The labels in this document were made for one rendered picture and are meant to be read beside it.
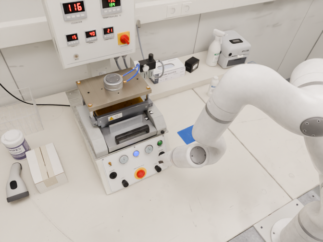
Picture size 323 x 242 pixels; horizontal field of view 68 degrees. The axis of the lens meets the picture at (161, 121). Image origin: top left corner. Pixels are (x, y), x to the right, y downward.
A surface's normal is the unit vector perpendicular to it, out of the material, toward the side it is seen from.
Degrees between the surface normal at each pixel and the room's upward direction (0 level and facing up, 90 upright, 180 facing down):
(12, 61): 90
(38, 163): 1
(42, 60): 90
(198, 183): 0
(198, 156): 35
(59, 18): 90
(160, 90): 0
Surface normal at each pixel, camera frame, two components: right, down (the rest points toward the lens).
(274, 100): -0.89, 0.22
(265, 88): -0.73, 0.06
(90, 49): 0.48, 0.67
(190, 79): 0.07, -0.67
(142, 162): 0.47, 0.32
